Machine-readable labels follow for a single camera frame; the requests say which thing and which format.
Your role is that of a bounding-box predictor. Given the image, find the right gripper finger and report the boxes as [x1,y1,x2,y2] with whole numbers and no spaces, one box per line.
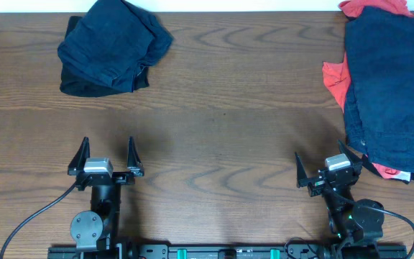
[337,140,362,169]
[295,153,308,188]

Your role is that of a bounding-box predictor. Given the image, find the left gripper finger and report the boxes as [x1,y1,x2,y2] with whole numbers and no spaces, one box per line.
[67,137,90,176]
[126,137,144,177]

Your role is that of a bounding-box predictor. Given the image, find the navy blue shorts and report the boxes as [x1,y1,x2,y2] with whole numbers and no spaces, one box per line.
[57,0,173,93]

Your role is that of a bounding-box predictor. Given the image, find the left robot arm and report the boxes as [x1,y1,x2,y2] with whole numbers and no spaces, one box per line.
[68,137,144,258]

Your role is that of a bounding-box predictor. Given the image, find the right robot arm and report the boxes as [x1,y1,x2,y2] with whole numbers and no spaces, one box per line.
[295,142,385,258]

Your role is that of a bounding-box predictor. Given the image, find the black white garment under pile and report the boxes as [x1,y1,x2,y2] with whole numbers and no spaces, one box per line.
[362,155,414,184]

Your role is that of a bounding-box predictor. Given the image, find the navy shorts in pile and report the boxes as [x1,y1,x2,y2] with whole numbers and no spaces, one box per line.
[345,6,414,173]

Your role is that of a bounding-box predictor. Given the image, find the black folded shorts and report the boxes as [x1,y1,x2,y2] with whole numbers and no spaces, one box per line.
[59,14,150,98]

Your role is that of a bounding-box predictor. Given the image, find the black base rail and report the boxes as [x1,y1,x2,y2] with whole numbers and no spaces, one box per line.
[47,243,408,259]

